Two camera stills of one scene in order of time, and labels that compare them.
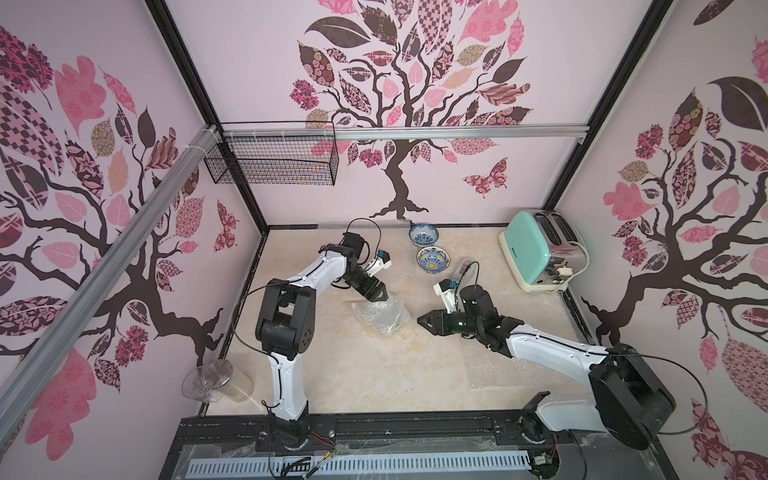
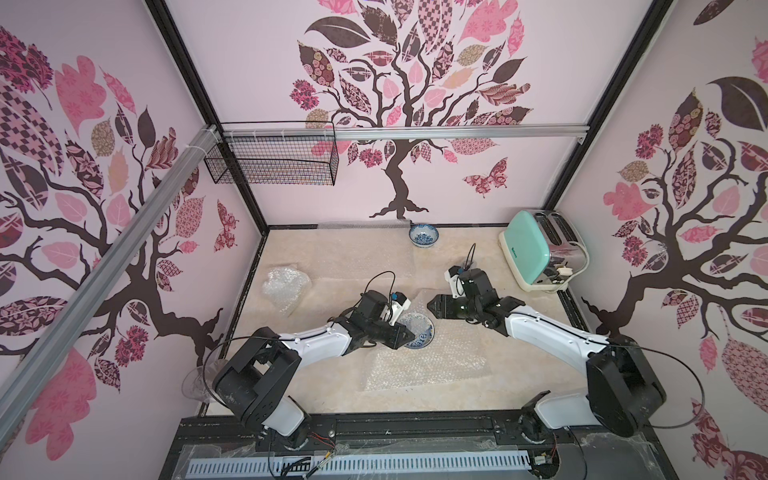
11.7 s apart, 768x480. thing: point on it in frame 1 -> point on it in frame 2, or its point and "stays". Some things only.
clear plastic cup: (216, 379) stays
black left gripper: (373, 285) -> (399, 341)
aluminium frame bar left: (28, 380) stays
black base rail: (554, 455) stays
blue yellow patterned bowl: (433, 259) -> (421, 326)
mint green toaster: (543, 249) stays
